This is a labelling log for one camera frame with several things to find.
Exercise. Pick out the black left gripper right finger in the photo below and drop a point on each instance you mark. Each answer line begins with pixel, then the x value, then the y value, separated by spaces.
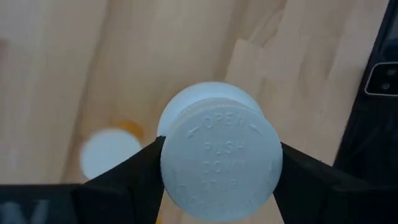
pixel 317 199

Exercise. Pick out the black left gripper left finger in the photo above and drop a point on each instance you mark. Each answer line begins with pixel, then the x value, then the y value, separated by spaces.
pixel 118 202

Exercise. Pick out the large white medicine bottle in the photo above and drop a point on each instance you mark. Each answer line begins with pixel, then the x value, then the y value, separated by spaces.
pixel 220 161

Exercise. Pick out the orange pill bottle white cap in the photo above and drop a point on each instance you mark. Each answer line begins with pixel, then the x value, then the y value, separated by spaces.
pixel 109 152

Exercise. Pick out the small silver-rimmed camera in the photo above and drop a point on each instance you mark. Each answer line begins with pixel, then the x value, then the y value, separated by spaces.
pixel 384 79

